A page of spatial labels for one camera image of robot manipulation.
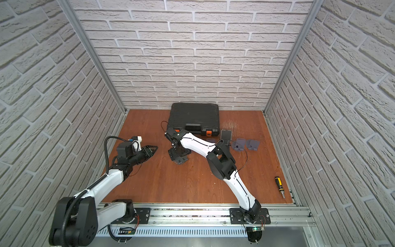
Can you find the black phone stand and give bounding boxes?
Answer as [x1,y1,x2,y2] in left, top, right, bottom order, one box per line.
[220,129,232,146]

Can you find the grey phone stand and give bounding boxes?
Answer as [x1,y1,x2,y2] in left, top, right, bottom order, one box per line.
[231,138,246,152]
[245,140,260,151]

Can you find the dark grey stand wooden base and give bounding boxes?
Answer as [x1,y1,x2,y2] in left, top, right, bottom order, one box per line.
[174,156,184,165]

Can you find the purple-grey phone stand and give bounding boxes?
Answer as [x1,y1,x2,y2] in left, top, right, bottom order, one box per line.
[206,138,216,143]

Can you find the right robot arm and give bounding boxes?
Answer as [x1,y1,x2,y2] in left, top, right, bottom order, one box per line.
[165,128,261,224]

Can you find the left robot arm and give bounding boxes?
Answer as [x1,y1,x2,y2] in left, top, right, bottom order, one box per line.
[48,139,158,247]

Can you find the black plastic tool case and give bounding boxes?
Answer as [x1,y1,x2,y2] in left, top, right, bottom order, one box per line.
[167,103,220,136]

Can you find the yellow black screwdriver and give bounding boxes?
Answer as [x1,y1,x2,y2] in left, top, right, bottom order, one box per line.
[275,177,286,199]

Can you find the left corner aluminium profile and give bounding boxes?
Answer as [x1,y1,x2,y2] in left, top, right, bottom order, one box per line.
[58,0,127,114]

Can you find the corner aluminium profile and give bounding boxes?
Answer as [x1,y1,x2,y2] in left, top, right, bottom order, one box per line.
[262,0,324,115]
[58,0,127,114]

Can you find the right corner aluminium profile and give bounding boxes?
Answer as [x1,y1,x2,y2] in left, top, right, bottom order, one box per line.
[262,0,324,115]

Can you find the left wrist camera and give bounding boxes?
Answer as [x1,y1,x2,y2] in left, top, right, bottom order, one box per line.
[129,136,143,153]

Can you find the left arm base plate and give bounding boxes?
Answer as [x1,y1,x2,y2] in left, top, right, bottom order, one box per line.
[112,207,151,225]

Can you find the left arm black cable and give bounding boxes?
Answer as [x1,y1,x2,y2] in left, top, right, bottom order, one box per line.
[60,135,130,247]

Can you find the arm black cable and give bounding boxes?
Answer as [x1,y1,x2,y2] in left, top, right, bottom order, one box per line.
[160,120,249,180]
[60,135,130,247]

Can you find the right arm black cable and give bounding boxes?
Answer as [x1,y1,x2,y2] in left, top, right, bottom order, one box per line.
[160,120,249,180]

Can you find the aluminium front rail frame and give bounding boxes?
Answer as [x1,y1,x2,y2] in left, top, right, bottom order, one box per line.
[96,203,324,247]

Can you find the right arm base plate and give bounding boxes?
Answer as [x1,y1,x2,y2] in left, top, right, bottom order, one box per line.
[229,208,271,225]

